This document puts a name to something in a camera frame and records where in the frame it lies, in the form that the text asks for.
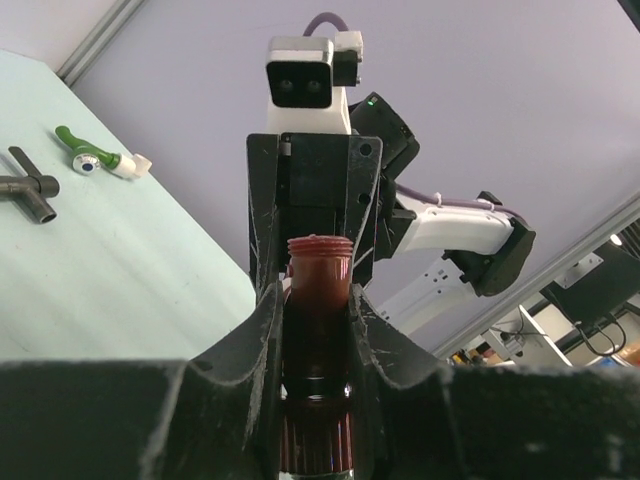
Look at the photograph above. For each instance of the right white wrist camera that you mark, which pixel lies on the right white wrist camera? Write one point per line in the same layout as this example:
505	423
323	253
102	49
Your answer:
308	77

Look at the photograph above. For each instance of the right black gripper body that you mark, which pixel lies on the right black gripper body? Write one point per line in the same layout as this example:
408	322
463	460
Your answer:
313	194

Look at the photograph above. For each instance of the dark metal faucet spout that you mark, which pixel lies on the dark metal faucet spout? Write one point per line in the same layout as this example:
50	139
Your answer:
32	190

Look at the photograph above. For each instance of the green faucet with elbow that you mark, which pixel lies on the green faucet with elbow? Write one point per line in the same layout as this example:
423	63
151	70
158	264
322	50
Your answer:
88	158

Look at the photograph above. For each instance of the dark red brass faucet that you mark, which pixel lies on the dark red brass faucet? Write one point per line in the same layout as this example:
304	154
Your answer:
316	437

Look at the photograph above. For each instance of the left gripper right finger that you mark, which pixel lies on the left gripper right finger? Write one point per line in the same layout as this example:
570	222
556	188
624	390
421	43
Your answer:
416	417

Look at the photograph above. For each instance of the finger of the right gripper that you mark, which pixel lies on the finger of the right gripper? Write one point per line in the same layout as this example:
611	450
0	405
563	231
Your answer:
363	173
263	169

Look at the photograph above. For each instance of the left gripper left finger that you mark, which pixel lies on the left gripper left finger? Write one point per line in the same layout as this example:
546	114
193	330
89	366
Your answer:
216	416

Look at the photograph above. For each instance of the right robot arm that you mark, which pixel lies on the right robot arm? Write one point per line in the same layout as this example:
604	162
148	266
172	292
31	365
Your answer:
483	245

